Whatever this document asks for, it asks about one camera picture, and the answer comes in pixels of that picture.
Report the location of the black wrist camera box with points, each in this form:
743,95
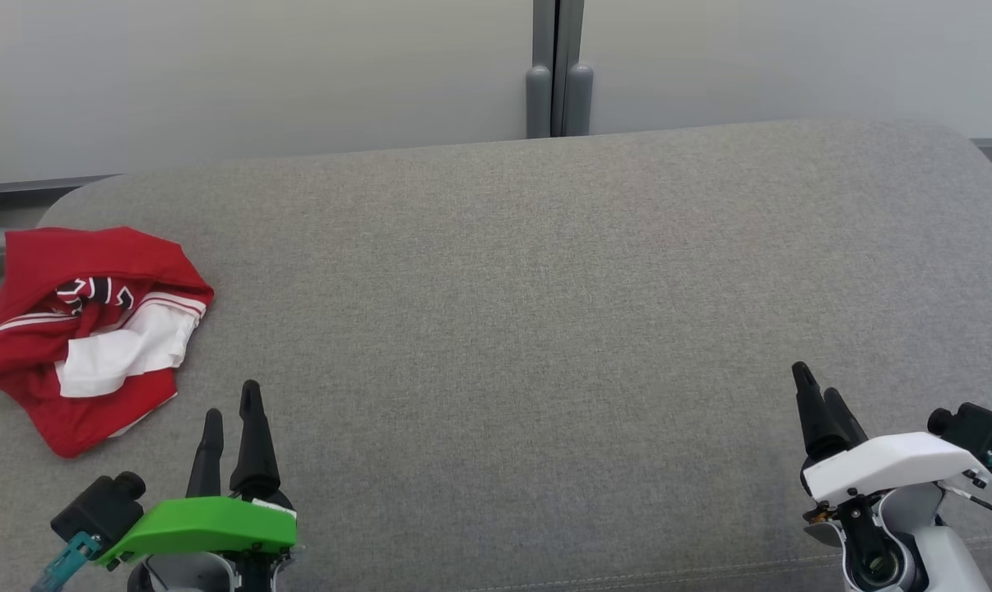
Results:
97,510
977,427

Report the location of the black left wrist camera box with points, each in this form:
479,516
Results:
97,510

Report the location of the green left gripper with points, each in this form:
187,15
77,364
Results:
200,526

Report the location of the red Bulls 23 jersey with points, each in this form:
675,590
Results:
118,353

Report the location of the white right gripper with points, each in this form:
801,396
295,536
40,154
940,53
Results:
891,464

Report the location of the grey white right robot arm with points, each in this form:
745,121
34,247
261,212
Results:
948,559

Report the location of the red shorts with white stripe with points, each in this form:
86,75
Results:
93,423

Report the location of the grey fabric sofa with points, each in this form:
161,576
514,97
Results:
504,329

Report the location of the grey partition connector post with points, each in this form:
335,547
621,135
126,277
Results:
539,99

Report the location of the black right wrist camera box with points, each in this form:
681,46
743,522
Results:
977,427

